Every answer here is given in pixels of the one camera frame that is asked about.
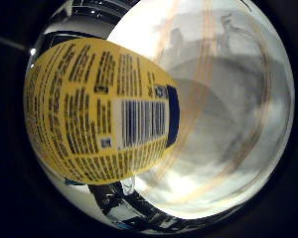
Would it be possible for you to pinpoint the yellow label spray bottle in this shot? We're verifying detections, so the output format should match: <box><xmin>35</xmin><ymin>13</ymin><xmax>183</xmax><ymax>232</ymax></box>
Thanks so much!
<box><xmin>23</xmin><ymin>37</ymin><xmax>182</xmax><ymax>186</ymax></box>

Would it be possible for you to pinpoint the black equipment cart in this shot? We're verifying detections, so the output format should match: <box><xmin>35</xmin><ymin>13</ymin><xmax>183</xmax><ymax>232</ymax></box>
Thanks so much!
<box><xmin>87</xmin><ymin>180</ymin><xmax>190</xmax><ymax>234</ymax></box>

